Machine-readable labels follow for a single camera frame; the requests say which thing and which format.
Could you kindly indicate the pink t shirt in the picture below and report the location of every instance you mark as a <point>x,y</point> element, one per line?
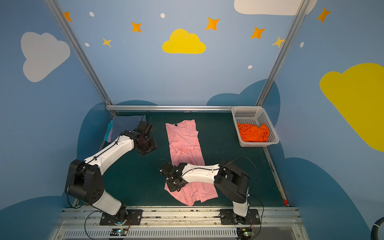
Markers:
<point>185,148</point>

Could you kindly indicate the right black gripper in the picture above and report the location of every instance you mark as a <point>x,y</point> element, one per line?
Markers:
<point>167,172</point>

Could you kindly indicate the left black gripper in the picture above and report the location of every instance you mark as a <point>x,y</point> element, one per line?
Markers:
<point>147,129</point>

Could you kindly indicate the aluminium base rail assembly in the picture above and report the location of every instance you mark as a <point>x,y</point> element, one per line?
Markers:
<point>180,223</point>

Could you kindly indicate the folded grey blue t shirt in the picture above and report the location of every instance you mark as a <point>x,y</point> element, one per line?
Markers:
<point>123,123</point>

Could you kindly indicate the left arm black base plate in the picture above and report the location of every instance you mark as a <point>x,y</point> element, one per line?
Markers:
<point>135,216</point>

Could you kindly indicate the aluminium frame right post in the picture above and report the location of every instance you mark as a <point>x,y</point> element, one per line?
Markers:
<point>290,37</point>

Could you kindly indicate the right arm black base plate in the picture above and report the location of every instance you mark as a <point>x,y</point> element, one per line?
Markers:
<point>228,217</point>

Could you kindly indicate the orange t shirt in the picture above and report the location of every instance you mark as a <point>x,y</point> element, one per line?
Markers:
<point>253,133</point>

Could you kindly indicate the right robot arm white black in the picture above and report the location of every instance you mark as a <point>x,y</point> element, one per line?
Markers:
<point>232,181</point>

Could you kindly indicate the aluminium frame left post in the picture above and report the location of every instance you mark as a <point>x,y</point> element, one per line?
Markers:
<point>64,24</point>

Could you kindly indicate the green circuit board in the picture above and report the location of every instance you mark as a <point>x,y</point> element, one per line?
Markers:
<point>244,234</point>
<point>118,232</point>

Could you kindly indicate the left green circuit board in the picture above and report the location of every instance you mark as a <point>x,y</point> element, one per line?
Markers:
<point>118,232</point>

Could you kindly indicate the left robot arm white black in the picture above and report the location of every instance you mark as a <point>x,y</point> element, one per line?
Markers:
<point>85,178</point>

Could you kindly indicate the aluminium frame post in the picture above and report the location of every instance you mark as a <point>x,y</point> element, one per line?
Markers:
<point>64,24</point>
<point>290,37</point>

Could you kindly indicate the right green circuit board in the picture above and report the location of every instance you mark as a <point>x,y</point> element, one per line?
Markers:
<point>244,234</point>

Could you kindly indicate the aluminium frame back crossbar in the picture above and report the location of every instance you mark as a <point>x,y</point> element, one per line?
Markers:
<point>157,108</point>

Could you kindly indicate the folded teal t shirt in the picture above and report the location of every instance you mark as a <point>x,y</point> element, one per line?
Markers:
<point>108,133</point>

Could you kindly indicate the white plastic laundry basket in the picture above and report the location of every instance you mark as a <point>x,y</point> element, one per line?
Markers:
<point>256,116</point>

